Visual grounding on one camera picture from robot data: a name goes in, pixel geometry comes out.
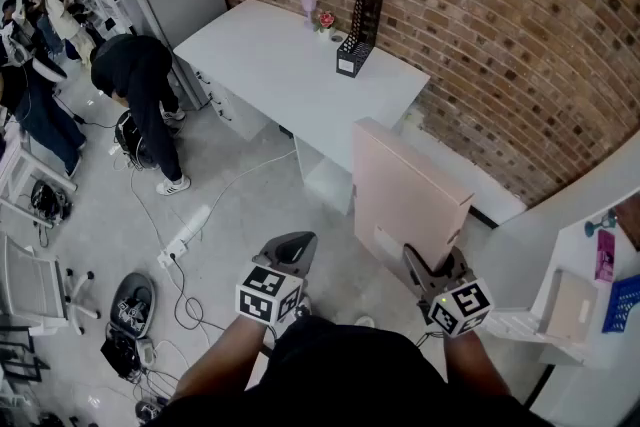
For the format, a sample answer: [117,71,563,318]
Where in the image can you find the black headset bundle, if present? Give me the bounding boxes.
[29,179,74,229]

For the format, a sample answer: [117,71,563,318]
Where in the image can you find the blue plastic basket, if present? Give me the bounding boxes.
[602,274,640,334]

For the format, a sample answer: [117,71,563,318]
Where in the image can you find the white power strip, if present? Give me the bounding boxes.
[157,204,212,269]

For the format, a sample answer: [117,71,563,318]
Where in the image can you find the potted pink flowers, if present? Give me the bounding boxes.
[313,10,337,40]

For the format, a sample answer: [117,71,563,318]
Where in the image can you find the light pink folder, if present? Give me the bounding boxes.
[351,117,475,286]

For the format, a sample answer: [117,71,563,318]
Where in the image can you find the white stool frame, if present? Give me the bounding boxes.
[0,124,79,226]

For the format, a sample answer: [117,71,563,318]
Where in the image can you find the pink packet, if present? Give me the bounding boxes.
[594,228,616,284]

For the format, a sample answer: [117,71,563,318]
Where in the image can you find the beige document box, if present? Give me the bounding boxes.
[537,269,599,344]

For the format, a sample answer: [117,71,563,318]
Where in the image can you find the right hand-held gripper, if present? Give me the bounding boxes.
[403,243,495,339]

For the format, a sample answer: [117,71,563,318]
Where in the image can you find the black backpack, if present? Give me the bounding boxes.
[113,109,151,171]

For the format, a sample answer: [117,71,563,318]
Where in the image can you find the person's right forearm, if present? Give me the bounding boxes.
[442,329,511,399]

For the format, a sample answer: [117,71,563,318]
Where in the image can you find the white partition panel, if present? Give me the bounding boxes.
[479,129,640,427]

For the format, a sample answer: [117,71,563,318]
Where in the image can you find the teal plastic object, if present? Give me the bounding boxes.
[584,209,619,239]

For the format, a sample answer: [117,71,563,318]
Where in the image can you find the white desk drawer unit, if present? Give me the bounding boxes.
[192,64,274,144]

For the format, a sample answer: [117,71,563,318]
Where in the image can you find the black mesh file holder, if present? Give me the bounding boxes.
[335,0,385,79]

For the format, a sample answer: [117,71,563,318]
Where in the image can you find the white office chair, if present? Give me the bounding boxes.
[0,232,101,336]

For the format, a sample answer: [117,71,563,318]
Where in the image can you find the person's left forearm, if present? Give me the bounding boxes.
[172,312,274,401]

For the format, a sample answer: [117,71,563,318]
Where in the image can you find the person's black shirt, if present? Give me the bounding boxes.
[142,314,566,427]

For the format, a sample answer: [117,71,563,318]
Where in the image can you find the black equipment bag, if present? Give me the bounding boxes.
[99,332,144,379]

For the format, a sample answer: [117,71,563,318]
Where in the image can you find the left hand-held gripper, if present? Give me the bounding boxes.
[234,230,319,339]

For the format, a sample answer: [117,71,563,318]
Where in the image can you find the grey oval equipment case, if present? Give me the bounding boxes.
[108,270,156,341]

